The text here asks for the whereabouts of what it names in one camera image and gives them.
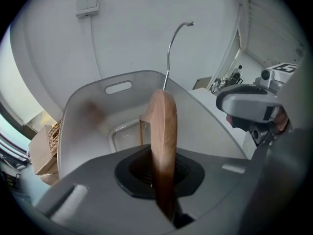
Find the wooden clothes hanger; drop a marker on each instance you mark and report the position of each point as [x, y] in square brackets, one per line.
[163, 131]

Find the woven wicker basket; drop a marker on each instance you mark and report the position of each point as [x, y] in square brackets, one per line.
[54, 133]

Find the brown wooden board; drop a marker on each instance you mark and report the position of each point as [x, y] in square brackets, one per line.
[203, 82]

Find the glass window wall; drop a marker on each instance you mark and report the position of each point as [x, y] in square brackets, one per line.
[14, 87]

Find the grey plastic tray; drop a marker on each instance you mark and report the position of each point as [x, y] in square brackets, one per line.
[97, 121]

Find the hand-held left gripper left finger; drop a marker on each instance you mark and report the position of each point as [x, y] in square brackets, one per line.
[102, 192]

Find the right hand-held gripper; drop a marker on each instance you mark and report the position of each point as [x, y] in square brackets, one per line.
[269, 78]

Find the white table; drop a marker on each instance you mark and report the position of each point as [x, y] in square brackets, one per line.
[212, 111]

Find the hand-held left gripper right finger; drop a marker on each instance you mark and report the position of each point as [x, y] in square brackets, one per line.
[215, 187]

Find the white wall switch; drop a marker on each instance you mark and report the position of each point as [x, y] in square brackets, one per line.
[88, 5]

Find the brown cardboard box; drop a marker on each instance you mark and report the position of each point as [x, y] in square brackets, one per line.
[40, 153]
[50, 179]

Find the person's right hand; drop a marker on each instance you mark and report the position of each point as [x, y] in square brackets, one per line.
[282, 121]

